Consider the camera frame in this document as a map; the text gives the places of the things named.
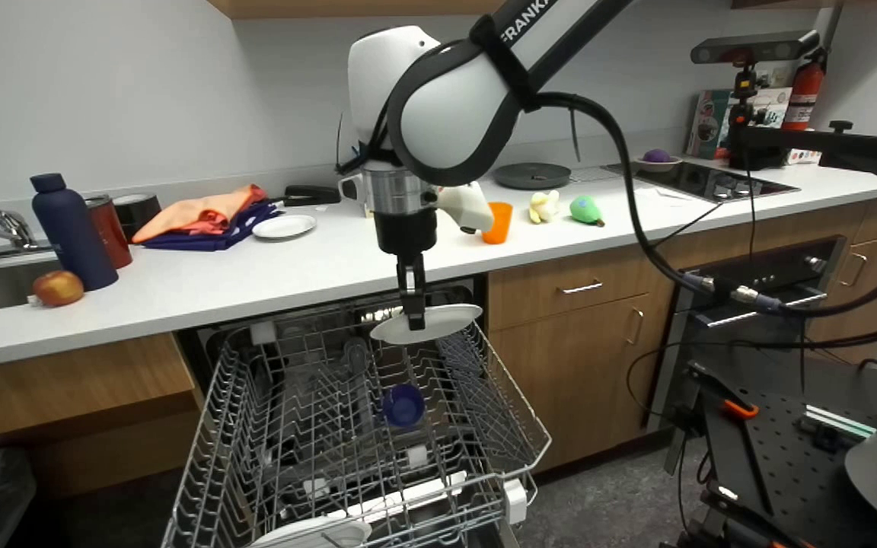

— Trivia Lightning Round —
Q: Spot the orange handled clamp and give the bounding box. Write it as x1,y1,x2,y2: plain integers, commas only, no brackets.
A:
686,360,768,423

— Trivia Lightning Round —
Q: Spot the navy water bottle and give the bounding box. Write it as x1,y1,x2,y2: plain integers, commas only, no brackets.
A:
27,171,122,292

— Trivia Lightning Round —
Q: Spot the small white plate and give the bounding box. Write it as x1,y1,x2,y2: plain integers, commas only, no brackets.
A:
250,215,318,245
250,510,372,548

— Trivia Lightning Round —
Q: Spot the small black box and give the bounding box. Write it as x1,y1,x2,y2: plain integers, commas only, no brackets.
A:
279,179,344,210

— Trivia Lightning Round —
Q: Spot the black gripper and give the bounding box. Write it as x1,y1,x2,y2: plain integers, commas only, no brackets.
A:
372,208,442,334

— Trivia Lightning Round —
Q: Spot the black cooktop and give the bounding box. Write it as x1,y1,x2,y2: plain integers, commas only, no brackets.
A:
604,158,800,205

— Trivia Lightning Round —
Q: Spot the red tumbler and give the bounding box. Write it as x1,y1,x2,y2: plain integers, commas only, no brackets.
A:
84,191,134,271

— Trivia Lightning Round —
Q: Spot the wire dishwasher rack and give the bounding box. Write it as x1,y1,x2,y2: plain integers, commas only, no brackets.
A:
158,303,555,548

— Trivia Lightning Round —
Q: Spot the white mug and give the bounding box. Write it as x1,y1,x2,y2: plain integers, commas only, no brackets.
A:
338,167,379,220

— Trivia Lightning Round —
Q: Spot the large white plate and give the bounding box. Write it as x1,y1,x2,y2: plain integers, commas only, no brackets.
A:
367,303,483,352

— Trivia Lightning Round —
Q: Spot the black stereo camera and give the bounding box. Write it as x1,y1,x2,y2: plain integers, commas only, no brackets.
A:
687,30,802,68

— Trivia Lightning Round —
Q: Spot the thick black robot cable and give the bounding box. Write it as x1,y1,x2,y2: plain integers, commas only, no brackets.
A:
527,90,877,355

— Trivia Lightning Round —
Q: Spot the wooden base cabinet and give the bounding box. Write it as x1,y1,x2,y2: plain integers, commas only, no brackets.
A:
482,191,877,474
0,331,203,499

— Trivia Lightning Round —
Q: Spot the pale yellow toy food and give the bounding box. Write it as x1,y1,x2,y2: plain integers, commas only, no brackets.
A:
527,190,566,228

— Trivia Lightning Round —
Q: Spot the silver drawer handle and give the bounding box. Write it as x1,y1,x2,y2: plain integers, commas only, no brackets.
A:
559,277,607,298

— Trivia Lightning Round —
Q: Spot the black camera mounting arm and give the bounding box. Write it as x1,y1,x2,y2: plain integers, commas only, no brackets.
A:
724,58,877,190

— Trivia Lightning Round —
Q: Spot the printed cardboard food box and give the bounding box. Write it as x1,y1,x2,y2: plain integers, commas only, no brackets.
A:
681,85,793,163

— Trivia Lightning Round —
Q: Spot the dark blue cloth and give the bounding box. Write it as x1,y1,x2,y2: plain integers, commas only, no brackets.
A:
143,198,282,252

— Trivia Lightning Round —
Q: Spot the orange cloth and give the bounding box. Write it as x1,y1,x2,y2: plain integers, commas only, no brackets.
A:
130,184,270,246

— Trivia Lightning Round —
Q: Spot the green toy pear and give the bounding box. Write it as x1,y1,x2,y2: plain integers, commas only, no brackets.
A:
566,191,607,228

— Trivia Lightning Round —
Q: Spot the orange plastic cup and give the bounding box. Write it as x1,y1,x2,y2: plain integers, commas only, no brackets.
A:
477,198,514,246

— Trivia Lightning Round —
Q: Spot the blue cup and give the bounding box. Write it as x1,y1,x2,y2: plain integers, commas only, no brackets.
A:
377,382,426,431

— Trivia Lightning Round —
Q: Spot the black dishwasher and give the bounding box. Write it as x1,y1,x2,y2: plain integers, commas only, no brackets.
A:
173,275,494,360

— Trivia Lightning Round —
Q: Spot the black robot cart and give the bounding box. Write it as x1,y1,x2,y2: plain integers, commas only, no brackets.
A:
647,344,877,548

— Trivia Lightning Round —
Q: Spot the black round lid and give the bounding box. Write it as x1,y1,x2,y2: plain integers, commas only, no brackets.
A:
489,158,576,191

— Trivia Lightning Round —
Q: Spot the purple toy in bowl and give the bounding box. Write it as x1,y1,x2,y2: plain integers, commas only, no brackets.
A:
630,147,686,173

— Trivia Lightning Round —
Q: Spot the red fire extinguisher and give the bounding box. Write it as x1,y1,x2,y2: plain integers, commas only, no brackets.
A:
785,28,827,111

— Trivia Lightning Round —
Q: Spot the silver faucet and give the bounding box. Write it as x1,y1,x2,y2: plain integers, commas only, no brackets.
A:
0,198,54,268

